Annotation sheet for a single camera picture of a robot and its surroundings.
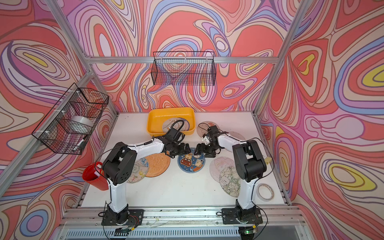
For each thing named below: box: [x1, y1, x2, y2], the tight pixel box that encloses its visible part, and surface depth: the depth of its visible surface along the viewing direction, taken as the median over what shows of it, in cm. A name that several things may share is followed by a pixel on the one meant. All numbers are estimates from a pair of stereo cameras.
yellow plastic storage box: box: [147, 107, 196, 135], surface depth 120 cm
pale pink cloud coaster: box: [209, 156, 236, 183], surface depth 93 cm
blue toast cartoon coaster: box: [177, 147, 206, 174], surface depth 94 cm
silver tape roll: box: [69, 115, 95, 134], surface depth 73 cm
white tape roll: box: [256, 183, 275, 202], surface depth 82 cm
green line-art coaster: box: [219, 166, 241, 198], surface depth 86 cm
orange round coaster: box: [145, 152, 171, 178], surface depth 92 cm
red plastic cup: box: [82, 161, 109, 191], surface depth 79 cm
